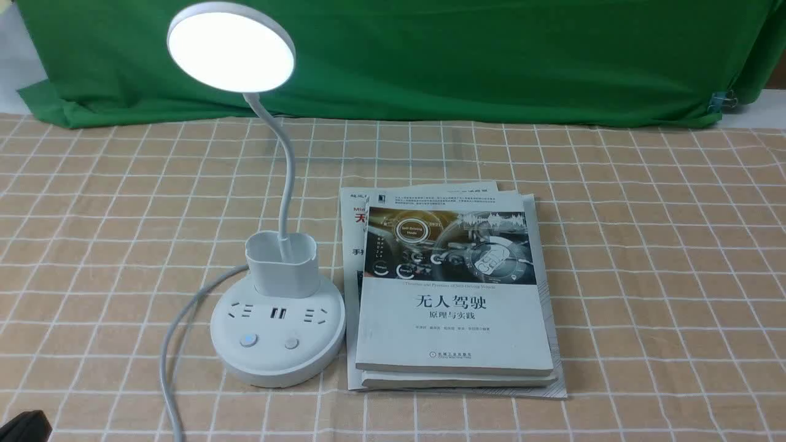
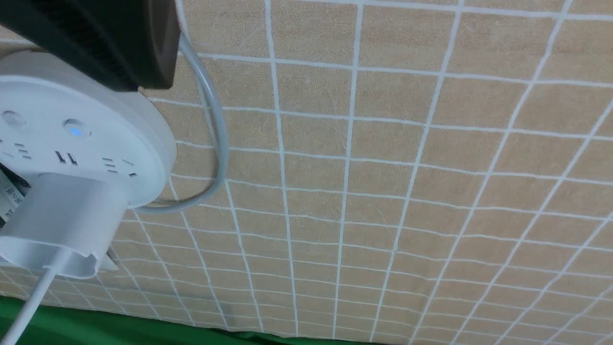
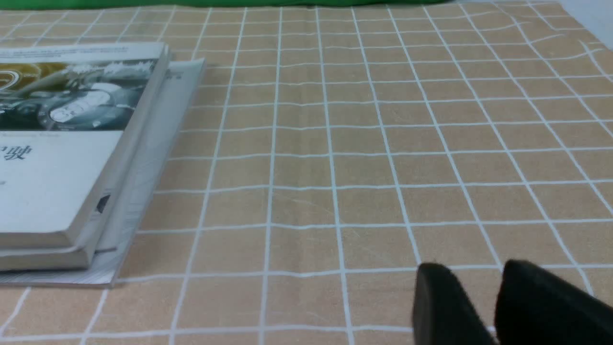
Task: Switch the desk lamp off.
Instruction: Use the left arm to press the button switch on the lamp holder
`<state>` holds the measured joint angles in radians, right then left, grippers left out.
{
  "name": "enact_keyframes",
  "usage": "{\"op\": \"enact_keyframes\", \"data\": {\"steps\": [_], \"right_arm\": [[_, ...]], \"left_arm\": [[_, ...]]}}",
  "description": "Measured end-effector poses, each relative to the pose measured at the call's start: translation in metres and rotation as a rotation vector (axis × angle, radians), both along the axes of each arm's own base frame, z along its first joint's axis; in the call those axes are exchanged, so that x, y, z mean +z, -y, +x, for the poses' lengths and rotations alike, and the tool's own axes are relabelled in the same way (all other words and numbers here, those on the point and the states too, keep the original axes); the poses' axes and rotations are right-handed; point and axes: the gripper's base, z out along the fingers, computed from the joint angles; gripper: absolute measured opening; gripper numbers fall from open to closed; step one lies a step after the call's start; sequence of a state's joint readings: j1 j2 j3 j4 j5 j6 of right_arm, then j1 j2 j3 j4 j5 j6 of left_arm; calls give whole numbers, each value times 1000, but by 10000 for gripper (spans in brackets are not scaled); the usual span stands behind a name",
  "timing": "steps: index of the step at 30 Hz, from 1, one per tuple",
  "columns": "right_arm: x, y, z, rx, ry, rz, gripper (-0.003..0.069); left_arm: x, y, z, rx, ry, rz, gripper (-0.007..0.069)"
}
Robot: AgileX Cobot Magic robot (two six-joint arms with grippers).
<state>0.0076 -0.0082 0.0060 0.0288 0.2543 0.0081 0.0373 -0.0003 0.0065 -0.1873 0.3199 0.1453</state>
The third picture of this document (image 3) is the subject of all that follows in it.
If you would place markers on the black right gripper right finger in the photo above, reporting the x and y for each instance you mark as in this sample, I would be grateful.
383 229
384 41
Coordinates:
536 307

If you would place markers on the middle white book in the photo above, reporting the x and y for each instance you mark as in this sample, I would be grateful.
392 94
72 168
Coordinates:
103 225

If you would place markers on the bottom white thin book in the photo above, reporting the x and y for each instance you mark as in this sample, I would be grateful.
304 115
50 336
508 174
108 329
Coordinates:
172 103

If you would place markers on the checkered tan tablecloth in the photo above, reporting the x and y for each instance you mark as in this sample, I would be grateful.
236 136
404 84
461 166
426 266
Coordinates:
330 151

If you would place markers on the top white self-driving book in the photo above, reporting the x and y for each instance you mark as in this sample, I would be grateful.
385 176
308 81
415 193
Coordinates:
20 66

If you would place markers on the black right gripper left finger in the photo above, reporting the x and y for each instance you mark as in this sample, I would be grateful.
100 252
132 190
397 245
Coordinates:
442 313

